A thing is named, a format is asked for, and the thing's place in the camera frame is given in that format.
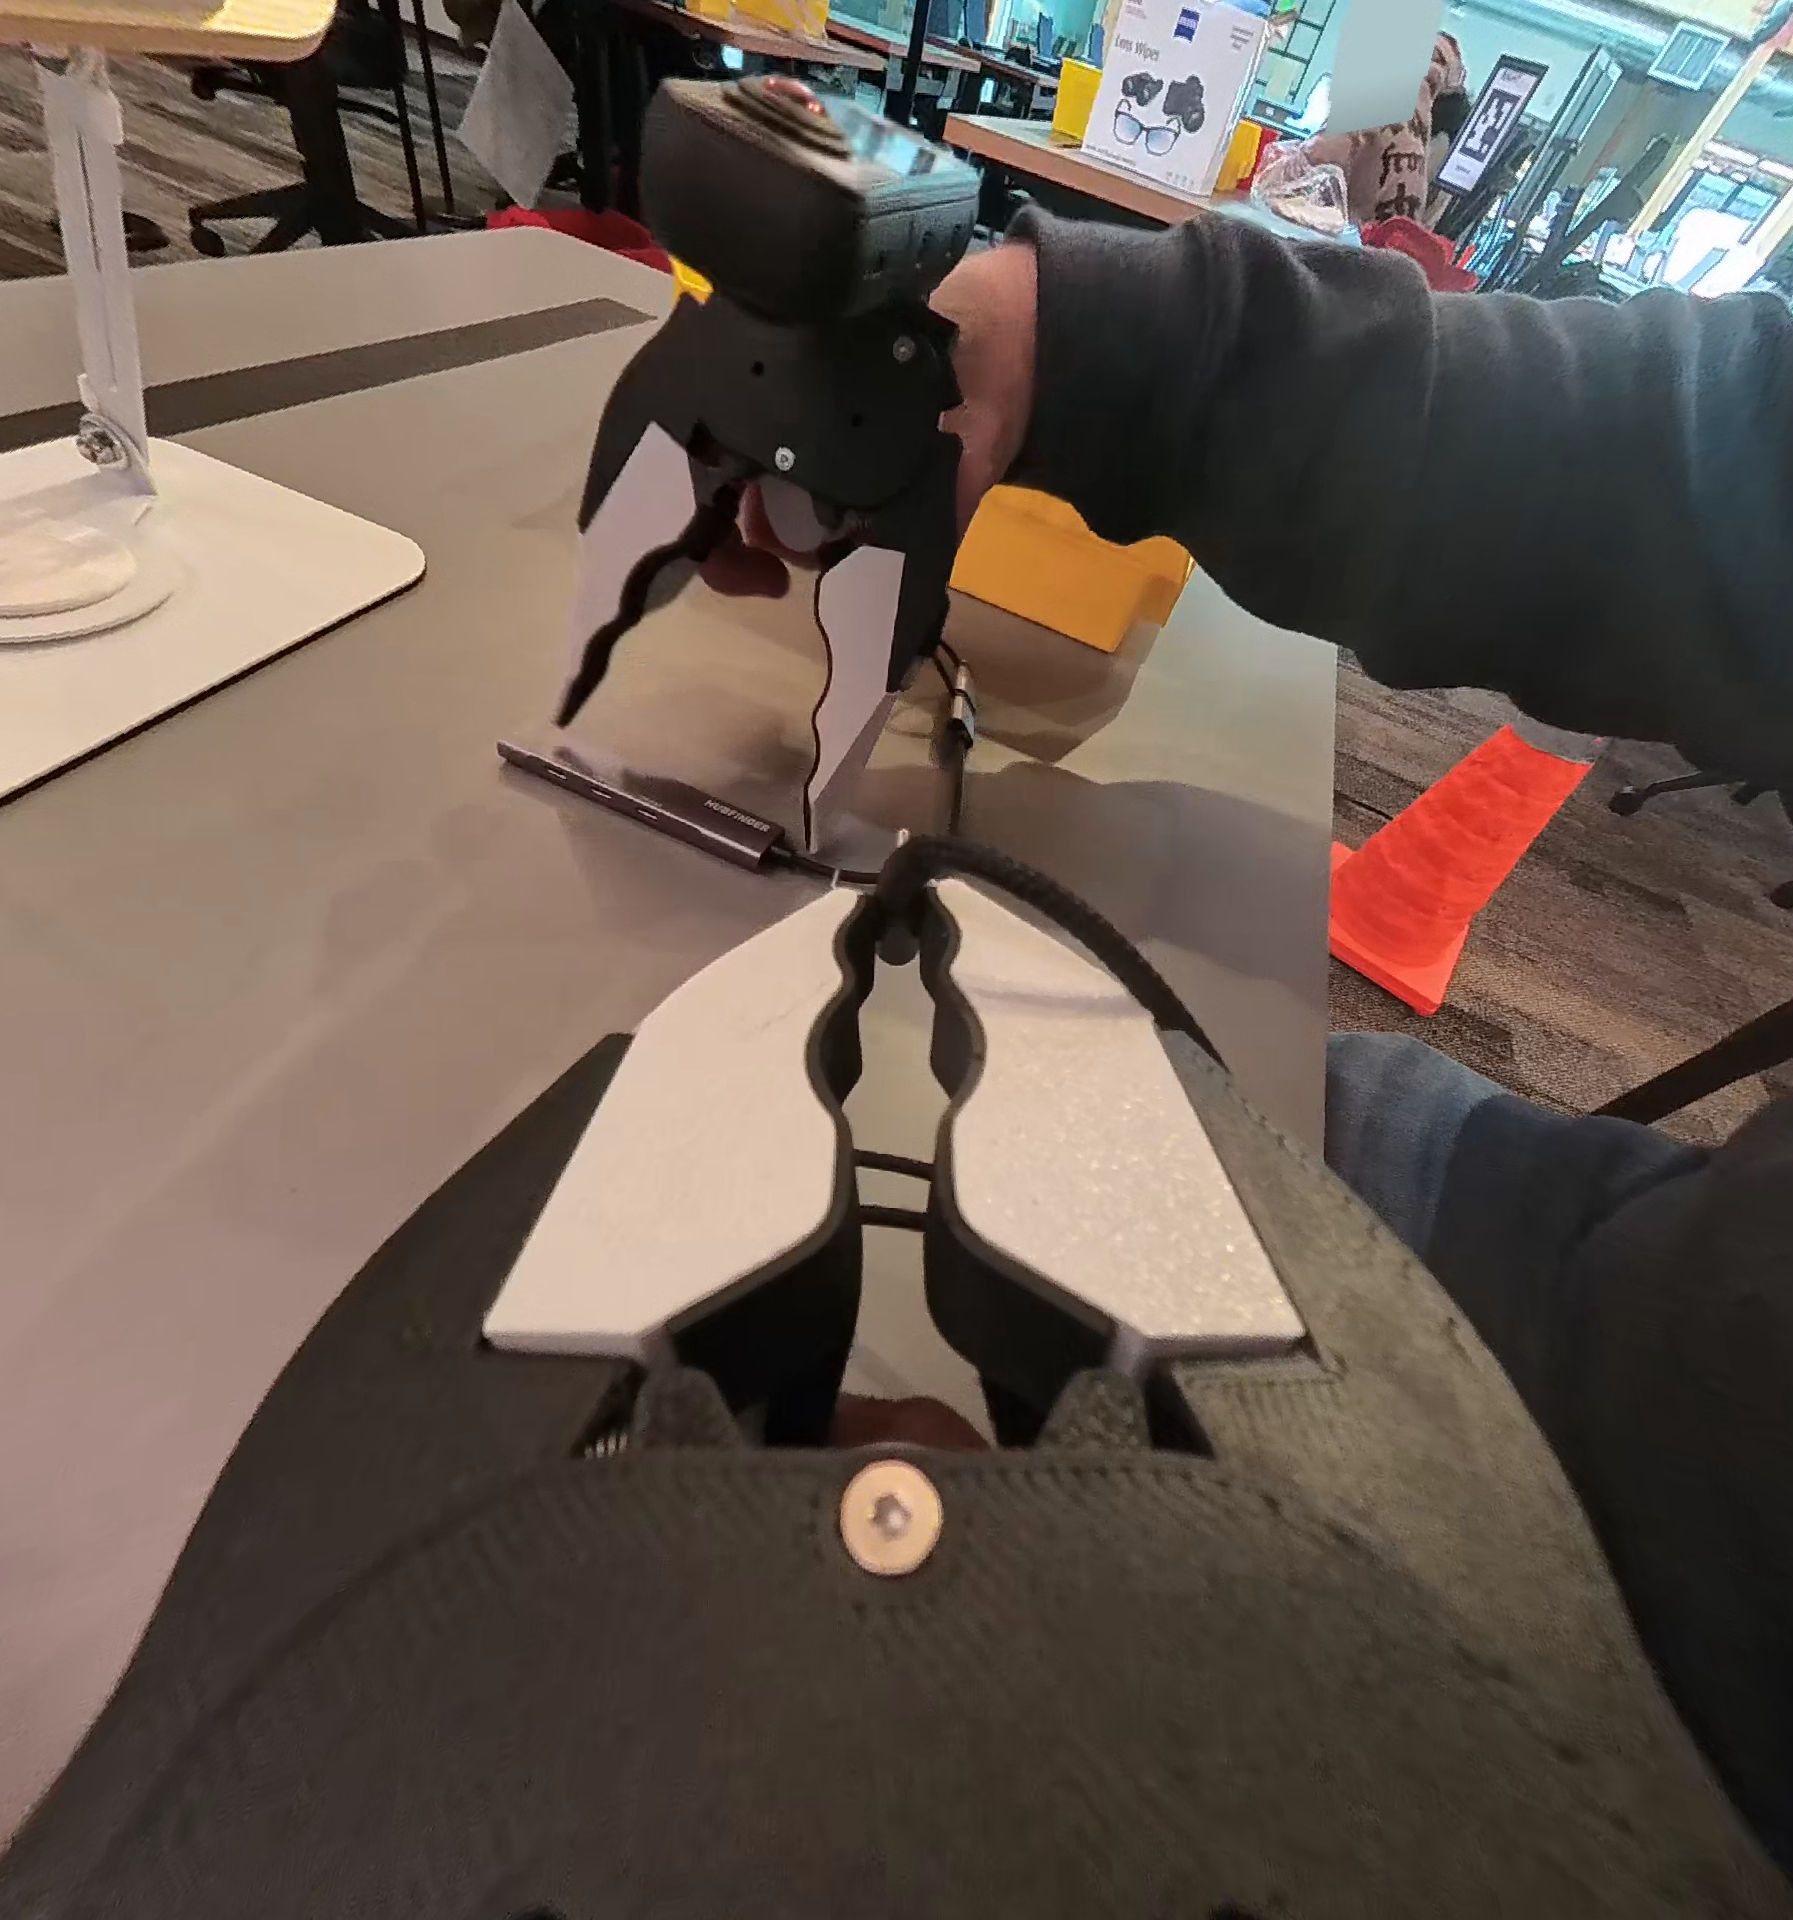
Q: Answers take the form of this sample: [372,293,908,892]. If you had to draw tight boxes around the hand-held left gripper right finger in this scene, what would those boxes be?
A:
[914,877,1309,1364]

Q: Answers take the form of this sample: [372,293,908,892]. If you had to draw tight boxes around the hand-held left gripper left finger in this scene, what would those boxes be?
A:
[479,885,880,1364]

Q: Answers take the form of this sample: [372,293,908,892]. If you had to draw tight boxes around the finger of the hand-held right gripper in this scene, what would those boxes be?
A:
[555,428,739,734]
[801,543,918,831]

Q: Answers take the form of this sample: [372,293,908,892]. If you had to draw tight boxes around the grey usb hub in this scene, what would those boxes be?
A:
[498,637,988,887]

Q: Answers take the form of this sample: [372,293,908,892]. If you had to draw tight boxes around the black braided usb-c cable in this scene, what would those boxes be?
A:
[843,837,1231,1234]

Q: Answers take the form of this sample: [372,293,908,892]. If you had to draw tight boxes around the person's right forearm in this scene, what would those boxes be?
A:
[1007,202,1793,782]

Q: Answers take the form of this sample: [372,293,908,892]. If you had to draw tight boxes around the person's right hand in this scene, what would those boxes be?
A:
[927,239,1048,501]

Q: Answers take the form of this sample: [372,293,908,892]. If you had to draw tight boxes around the yellow plastic bin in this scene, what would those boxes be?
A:
[948,486,1194,654]

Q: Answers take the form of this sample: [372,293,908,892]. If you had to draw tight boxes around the red plastic crates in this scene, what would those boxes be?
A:
[481,208,673,275]

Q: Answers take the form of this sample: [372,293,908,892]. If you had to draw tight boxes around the white metal stand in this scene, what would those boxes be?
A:
[0,46,427,829]

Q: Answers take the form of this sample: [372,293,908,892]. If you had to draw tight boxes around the white printed box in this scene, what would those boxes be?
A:
[1080,0,1274,198]

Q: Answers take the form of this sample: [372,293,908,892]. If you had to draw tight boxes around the black office chair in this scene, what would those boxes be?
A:
[182,0,432,258]
[1609,764,1793,908]

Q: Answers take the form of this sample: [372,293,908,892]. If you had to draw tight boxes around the black white marker sign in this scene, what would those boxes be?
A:
[1436,51,1550,198]

